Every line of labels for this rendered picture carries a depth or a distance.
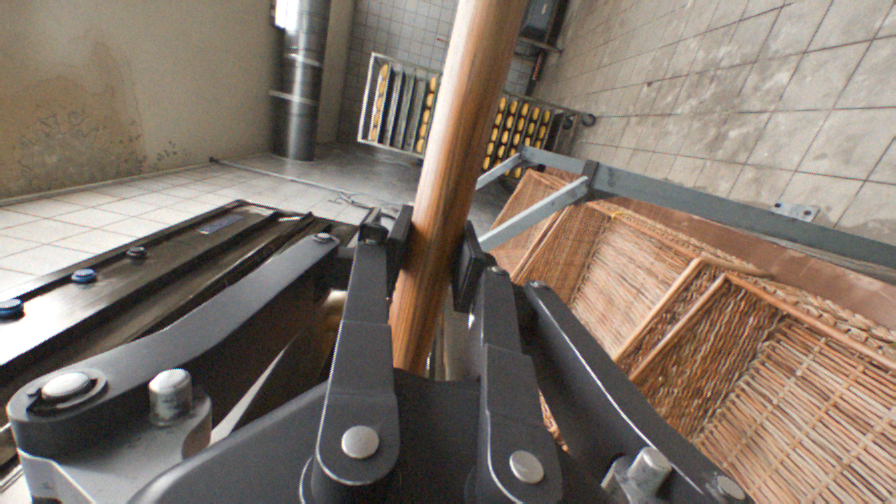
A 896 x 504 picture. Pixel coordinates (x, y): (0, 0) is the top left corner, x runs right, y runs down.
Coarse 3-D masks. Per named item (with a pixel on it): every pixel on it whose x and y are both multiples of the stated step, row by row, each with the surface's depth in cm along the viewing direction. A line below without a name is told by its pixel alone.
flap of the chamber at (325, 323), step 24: (336, 288) 93; (336, 312) 95; (312, 336) 76; (336, 336) 97; (288, 360) 63; (312, 360) 77; (264, 384) 54; (288, 384) 64; (312, 384) 78; (240, 408) 48; (264, 408) 54; (216, 432) 44
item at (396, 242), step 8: (408, 208) 20; (400, 216) 18; (408, 216) 19; (400, 224) 17; (408, 224) 17; (392, 232) 15; (400, 232) 15; (408, 232) 20; (392, 240) 15; (400, 240) 15; (392, 248) 15; (400, 248) 15; (392, 256) 15; (400, 256) 15; (392, 264) 15; (400, 264) 18; (392, 272) 15; (392, 280) 15; (392, 288) 15
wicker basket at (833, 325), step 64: (704, 320) 54; (768, 320) 54; (832, 320) 40; (640, 384) 58; (704, 384) 58; (768, 384) 54; (832, 384) 46; (704, 448) 62; (768, 448) 52; (832, 448) 45
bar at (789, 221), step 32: (512, 160) 100; (544, 160) 99; (576, 160) 99; (576, 192) 55; (608, 192) 54; (640, 192) 54; (672, 192) 54; (704, 192) 55; (512, 224) 57; (736, 224) 57; (768, 224) 57; (800, 224) 57; (864, 256) 60
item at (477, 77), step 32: (480, 0) 14; (512, 0) 14; (480, 32) 14; (512, 32) 15; (448, 64) 15; (480, 64) 15; (448, 96) 15; (480, 96) 15; (448, 128) 16; (480, 128) 16; (448, 160) 16; (480, 160) 17; (448, 192) 16; (416, 224) 18; (448, 224) 17; (416, 256) 18; (448, 256) 18; (416, 288) 18; (416, 320) 19; (416, 352) 20
